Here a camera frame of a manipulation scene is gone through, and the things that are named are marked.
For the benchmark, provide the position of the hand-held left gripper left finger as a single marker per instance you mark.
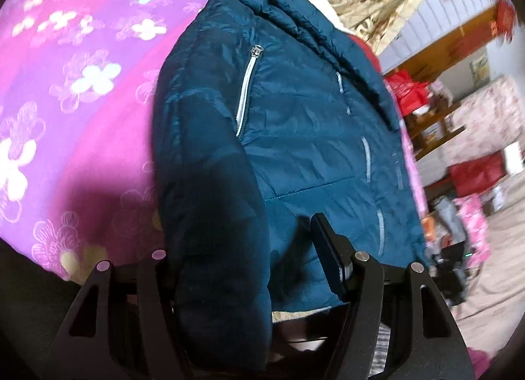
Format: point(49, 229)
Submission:
point(152, 294)

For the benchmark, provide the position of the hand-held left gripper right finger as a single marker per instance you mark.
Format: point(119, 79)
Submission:
point(329, 247)

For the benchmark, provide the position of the teal puffer jacket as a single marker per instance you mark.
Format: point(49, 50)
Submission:
point(295, 117)

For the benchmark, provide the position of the striped cloth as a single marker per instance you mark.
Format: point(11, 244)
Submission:
point(381, 347)

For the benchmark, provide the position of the black device with green light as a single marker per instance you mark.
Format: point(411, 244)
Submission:
point(453, 269)

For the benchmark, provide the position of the pink floral cloth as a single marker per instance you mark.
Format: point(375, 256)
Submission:
point(473, 228)

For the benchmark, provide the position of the wooden shelf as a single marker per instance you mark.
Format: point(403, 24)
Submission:
point(434, 122)

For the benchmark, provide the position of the red cloth bundle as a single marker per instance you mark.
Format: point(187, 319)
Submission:
point(478, 175)

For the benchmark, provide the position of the red bag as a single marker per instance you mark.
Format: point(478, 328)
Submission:
point(408, 93)

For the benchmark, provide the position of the purple floral blanket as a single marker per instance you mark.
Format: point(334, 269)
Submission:
point(82, 109)

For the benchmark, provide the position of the floral covered furniture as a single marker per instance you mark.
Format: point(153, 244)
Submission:
point(488, 117)

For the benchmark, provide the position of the red paper wall decoration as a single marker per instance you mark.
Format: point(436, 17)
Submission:
point(505, 19)

